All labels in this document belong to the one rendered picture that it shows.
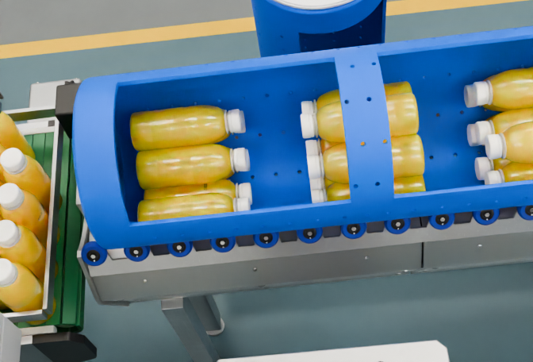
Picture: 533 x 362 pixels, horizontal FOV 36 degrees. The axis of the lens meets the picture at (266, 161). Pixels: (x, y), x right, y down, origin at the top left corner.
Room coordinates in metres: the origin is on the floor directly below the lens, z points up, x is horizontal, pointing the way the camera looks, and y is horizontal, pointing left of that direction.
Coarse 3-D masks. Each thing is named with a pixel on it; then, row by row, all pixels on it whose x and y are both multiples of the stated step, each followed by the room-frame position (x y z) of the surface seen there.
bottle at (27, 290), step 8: (16, 264) 0.58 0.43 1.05; (16, 272) 0.56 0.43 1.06; (24, 272) 0.57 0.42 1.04; (32, 272) 0.57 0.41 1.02; (16, 280) 0.55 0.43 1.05; (24, 280) 0.55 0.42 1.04; (32, 280) 0.56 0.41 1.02; (0, 288) 0.54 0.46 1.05; (8, 288) 0.54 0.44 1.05; (16, 288) 0.54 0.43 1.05; (24, 288) 0.54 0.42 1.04; (32, 288) 0.55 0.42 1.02; (40, 288) 0.56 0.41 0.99; (0, 296) 0.54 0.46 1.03; (8, 296) 0.53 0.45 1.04; (16, 296) 0.53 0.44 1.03; (24, 296) 0.53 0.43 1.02; (32, 296) 0.54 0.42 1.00; (40, 296) 0.55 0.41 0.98; (8, 304) 0.53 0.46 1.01; (16, 304) 0.53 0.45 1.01; (24, 304) 0.53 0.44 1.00; (32, 304) 0.53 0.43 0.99; (40, 304) 0.54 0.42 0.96; (40, 320) 0.53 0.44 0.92
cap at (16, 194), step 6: (6, 186) 0.71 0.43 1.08; (12, 186) 0.71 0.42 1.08; (0, 192) 0.70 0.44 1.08; (6, 192) 0.70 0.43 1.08; (12, 192) 0.70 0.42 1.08; (18, 192) 0.69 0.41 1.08; (0, 198) 0.69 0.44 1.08; (6, 198) 0.69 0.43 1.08; (12, 198) 0.68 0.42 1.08; (18, 198) 0.69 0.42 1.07; (6, 204) 0.68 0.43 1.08; (12, 204) 0.68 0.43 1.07
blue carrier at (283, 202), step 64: (256, 64) 0.76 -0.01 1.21; (320, 64) 0.81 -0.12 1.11; (384, 64) 0.80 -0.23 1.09; (448, 64) 0.78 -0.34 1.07; (512, 64) 0.77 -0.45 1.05; (128, 128) 0.82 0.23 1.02; (256, 128) 0.78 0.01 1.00; (384, 128) 0.60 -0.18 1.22; (448, 128) 0.72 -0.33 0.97; (128, 192) 0.72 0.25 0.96; (256, 192) 0.67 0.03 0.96; (384, 192) 0.53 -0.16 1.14; (448, 192) 0.52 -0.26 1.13; (512, 192) 0.51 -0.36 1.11
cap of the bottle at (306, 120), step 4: (304, 116) 0.69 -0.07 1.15; (308, 116) 0.68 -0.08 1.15; (304, 120) 0.68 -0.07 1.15; (308, 120) 0.68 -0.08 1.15; (312, 120) 0.68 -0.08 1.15; (304, 124) 0.67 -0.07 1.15; (308, 124) 0.67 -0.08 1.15; (312, 124) 0.67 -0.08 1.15; (304, 128) 0.67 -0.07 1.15; (308, 128) 0.67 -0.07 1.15; (312, 128) 0.66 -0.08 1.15; (304, 132) 0.66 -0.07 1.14; (308, 132) 0.66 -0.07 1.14; (312, 132) 0.66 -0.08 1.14; (304, 136) 0.66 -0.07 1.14; (308, 136) 0.66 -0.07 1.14; (312, 136) 0.66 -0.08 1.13
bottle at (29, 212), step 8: (24, 192) 0.71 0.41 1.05; (24, 200) 0.69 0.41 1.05; (32, 200) 0.70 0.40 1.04; (0, 208) 0.69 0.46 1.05; (8, 208) 0.68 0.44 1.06; (16, 208) 0.68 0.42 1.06; (24, 208) 0.68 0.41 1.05; (32, 208) 0.68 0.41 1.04; (40, 208) 0.70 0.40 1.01; (8, 216) 0.67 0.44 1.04; (16, 216) 0.67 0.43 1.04; (24, 216) 0.67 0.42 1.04; (32, 216) 0.67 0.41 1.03; (40, 216) 0.68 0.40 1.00; (16, 224) 0.67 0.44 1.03; (24, 224) 0.67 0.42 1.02; (32, 224) 0.67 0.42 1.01; (40, 224) 0.68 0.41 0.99; (40, 232) 0.67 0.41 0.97; (40, 240) 0.67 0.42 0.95
